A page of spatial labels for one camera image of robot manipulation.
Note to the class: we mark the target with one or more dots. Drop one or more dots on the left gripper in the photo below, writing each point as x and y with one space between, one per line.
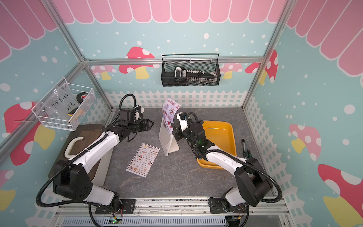
146 124

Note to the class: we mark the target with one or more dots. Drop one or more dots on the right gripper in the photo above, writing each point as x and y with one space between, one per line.
178 133

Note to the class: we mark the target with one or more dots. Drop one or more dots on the white acrylic menu holder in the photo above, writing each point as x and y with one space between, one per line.
167 140

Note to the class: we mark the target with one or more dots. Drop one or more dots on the red special menu sheet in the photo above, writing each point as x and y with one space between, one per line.
170 107

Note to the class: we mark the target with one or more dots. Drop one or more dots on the yellow-header old menu sheet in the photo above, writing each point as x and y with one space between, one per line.
143 160

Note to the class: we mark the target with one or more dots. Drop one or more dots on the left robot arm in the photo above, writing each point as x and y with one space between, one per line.
71 178

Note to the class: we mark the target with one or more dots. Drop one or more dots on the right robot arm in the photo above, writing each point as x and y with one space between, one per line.
252 182

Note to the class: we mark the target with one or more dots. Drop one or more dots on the yellow plastic tray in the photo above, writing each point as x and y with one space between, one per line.
221 134

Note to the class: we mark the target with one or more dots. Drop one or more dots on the socket set in basket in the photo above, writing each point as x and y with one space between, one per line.
194 77

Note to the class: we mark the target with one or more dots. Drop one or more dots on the black tape roll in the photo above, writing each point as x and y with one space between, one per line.
81 97

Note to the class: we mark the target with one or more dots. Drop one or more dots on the small green clamp tool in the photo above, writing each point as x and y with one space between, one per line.
246 152

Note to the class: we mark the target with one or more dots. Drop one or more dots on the yellow black utility knife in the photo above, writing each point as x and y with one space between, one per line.
72 112

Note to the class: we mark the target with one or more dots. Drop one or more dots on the labelled plastic bag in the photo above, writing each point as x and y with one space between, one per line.
62 101

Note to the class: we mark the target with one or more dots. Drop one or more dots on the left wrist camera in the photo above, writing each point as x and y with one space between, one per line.
138 110

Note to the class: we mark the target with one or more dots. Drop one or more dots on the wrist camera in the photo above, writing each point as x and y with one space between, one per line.
183 120
138 110

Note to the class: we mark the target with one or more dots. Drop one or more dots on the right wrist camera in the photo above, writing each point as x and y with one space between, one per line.
183 120

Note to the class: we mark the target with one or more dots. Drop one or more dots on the black wire mesh basket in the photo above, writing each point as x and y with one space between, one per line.
199 62

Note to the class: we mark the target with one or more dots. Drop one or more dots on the brown toolbox with white handle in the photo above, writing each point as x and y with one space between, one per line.
80 139

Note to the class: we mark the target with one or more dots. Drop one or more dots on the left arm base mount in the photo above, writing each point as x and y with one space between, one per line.
121 206

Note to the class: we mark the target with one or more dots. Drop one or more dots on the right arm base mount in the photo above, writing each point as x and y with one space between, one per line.
220 206

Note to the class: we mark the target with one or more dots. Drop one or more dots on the clear wall-mounted bin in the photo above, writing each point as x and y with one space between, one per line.
49 118

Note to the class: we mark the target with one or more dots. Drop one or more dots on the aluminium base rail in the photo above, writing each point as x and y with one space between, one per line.
175 206

